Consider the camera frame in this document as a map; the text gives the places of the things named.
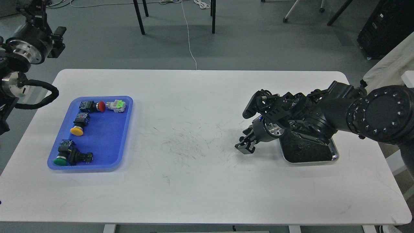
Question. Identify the red push button switch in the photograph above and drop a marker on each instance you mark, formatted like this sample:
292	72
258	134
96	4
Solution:
91	106

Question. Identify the green push button switch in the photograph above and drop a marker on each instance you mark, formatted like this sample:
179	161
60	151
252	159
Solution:
69	154

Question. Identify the white green switch block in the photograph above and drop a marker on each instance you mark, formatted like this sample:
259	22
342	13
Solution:
118	106

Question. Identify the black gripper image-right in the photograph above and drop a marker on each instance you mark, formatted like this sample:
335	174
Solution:
261	131

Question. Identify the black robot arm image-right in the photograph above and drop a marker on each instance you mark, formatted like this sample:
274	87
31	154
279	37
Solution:
384	115

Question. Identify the silver metal tray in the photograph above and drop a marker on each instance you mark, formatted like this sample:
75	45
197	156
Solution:
313	153

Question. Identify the beige cloth cover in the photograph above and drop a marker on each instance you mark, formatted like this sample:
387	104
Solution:
389	70

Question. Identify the black equipment case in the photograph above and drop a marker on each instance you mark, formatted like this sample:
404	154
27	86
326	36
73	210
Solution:
389	24

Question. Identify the blue plastic tray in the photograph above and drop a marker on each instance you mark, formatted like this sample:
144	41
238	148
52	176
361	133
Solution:
104	137

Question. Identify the yellow push button switch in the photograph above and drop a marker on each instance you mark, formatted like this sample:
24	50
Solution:
80	122

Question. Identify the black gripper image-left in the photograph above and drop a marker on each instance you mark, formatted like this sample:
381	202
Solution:
34	40

